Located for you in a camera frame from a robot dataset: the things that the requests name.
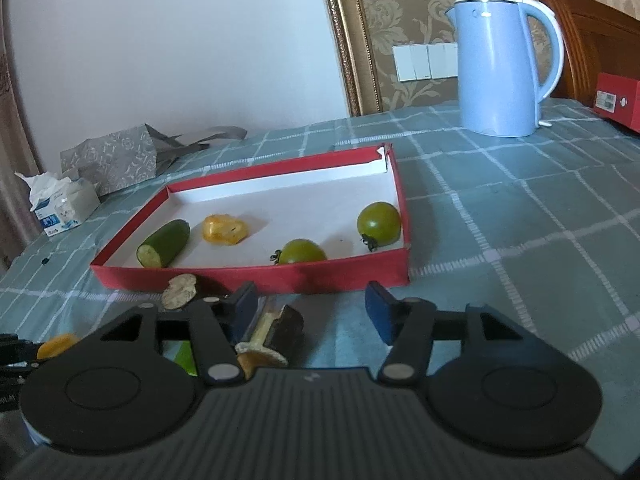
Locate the white tissue pack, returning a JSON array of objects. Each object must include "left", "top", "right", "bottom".
[{"left": 15, "top": 171, "right": 100, "bottom": 237}]

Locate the light blue electric kettle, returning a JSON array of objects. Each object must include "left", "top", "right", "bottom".
[{"left": 447, "top": 0, "right": 564, "bottom": 138}]

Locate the yellow pepper piece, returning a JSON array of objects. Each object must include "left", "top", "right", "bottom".
[
  {"left": 37, "top": 333, "right": 80, "bottom": 360},
  {"left": 202, "top": 214, "right": 250, "bottom": 245}
]

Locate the grey patterned paper bag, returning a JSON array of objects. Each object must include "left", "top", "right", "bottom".
[{"left": 60, "top": 124, "right": 247, "bottom": 197}]

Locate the gold picture frame moulding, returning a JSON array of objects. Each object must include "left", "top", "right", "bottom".
[{"left": 326, "top": 0, "right": 457, "bottom": 116}]

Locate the brown wooden headboard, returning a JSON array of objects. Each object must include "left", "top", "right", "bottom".
[{"left": 539, "top": 0, "right": 640, "bottom": 106}]

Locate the green cucumber half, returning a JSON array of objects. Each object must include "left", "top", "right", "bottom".
[{"left": 137, "top": 219, "right": 191, "bottom": 269}]

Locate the red shallow cardboard tray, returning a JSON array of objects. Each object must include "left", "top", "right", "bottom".
[{"left": 90, "top": 144, "right": 410, "bottom": 295}]

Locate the dark eggplant chunk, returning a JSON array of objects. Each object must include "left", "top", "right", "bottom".
[{"left": 235, "top": 304, "right": 304, "bottom": 379}]

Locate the white wall switch panel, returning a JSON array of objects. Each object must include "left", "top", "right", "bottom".
[{"left": 393, "top": 42, "right": 458, "bottom": 82}]

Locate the green tomato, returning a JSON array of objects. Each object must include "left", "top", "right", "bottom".
[
  {"left": 270, "top": 238, "right": 328, "bottom": 264},
  {"left": 357, "top": 202, "right": 401, "bottom": 252}
]

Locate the brown patterned curtain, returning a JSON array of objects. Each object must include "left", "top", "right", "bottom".
[{"left": 0, "top": 34, "right": 41, "bottom": 274}]

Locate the red cardboard box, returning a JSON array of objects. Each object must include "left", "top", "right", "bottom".
[{"left": 593, "top": 73, "right": 640, "bottom": 133}]

